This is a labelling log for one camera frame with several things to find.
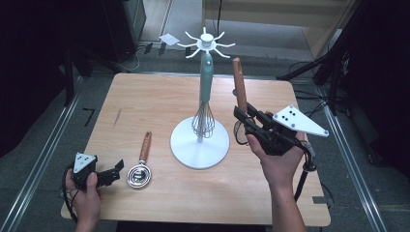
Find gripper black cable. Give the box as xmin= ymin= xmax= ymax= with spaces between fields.
xmin=293 ymin=139 xmax=318 ymax=202
xmin=62 ymin=163 xmax=80 ymax=223

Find wooden-handled mesh strainer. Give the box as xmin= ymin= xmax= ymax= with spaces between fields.
xmin=231 ymin=57 xmax=251 ymax=147

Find wooden-handled metal ladle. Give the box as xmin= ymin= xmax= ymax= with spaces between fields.
xmin=126 ymin=130 xmax=153 ymax=189

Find teal-handled wire whisk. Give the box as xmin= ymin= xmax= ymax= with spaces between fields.
xmin=190 ymin=51 xmax=217 ymax=140

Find black metal frame stand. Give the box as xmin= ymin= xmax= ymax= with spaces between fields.
xmin=276 ymin=0 xmax=371 ymax=115

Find white floor cable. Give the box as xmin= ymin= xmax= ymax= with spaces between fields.
xmin=115 ymin=47 xmax=141 ymax=73

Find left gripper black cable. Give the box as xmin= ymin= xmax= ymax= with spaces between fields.
xmin=62 ymin=163 xmax=80 ymax=223

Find person's right hand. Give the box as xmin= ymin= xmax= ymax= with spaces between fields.
xmin=246 ymin=130 xmax=308 ymax=191

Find person's left hand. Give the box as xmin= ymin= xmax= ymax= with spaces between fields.
xmin=65 ymin=168 xmax=103 ymax=224

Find black floor cables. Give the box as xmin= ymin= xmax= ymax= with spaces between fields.
xmin=289 ymin=61 xmax=337 ymax=118

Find metal floor rail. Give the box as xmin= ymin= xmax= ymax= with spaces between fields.
xmin=317 ymin=86 xmax=388 ymax=232
xmin=0 ymin=93 xmax=81 ymax=232

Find black post stand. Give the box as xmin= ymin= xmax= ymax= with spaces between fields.
xmin=62 ymin=44 xmax=95 ymax=107

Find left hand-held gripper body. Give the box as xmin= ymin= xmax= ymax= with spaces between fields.
xmin=71 ymin=152 xmax=108 ymax=190

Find black hanging cable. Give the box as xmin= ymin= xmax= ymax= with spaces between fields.
xmin=217 ymin=0 xmax=223 ymax=37

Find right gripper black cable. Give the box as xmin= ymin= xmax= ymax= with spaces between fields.
xmin=293 ymin=139 xmax=318 ymax=202

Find white utensil stand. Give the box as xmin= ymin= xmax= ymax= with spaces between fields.
xmin=169 ymin=26 xmax=236 ymax=170

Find dark cabinet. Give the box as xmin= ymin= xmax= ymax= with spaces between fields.
xmin=102 ymin=0 xmax=147 ymax=63

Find white paper sheet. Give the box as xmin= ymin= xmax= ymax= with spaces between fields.
xmin=158 ymin=33 xmax=180 ymax=46

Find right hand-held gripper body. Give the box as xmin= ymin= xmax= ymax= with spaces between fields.
xmin=245 ymin=103 xmax=330 ymax=157

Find light wooden cabinet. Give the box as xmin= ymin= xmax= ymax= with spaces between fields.
xmin=202 ymin=0 xmax=354 ymax=61

